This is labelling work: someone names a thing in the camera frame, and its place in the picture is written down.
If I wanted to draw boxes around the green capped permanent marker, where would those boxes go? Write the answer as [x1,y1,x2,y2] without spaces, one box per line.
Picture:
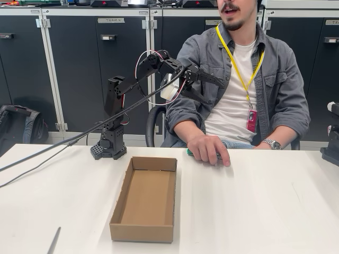
[186,148,224,160]

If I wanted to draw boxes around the person's right forearm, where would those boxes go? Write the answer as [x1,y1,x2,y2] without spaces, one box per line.
[171,119,210,146]

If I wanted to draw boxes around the person's right hand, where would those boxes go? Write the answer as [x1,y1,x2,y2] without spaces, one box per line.
[186,133,231,168]

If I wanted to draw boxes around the white t-shirt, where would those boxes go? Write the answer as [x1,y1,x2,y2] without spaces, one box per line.
[203,37,260,145]

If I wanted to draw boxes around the black office chair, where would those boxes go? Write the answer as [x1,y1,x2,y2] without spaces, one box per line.
[145,105,301,150]

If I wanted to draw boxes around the pink id badge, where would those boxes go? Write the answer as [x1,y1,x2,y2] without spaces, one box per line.
[245,108,258,132]

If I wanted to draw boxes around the man in grey shirt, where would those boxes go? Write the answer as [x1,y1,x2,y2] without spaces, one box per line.
[160,22,311,149]

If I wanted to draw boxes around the black device red triangle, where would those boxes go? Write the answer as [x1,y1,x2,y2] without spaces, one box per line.
[90,0,129,8]
[182,0,219,8]

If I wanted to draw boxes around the bearded man's head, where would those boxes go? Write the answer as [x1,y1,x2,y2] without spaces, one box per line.
[217,0,262,31]

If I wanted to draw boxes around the grey team tape label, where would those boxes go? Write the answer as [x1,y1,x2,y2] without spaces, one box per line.
[97,17,126,24]

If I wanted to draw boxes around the silver wristwatch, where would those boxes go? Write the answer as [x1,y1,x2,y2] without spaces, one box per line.
[261,138,283,151]

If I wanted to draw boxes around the open cardboard box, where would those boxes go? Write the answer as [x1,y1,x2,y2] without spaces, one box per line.
[109,156,178,243]

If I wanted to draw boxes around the black grey backpack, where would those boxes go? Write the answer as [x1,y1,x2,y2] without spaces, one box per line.
[0,104,50,157]

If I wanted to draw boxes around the flat grey strip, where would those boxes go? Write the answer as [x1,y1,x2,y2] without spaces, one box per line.
[47,226,62,254]

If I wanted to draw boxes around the white gripper camera box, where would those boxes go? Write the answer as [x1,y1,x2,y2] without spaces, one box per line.
[159,73,181,102]

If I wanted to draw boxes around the yellow lanyard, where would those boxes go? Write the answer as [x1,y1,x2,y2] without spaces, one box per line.
[215,25,265,109]

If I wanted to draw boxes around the red white servo wire loop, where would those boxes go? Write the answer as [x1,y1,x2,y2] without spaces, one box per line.
[135,49,187,106]

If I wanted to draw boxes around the red white arm wires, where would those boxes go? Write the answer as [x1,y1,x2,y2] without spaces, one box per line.
[120,92,131,125]

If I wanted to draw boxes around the thick black camera cable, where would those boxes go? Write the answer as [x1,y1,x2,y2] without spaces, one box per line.
[0,88,166,173]

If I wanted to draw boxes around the thin grey cable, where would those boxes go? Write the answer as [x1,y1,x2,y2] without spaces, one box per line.
[0,133,92,189]

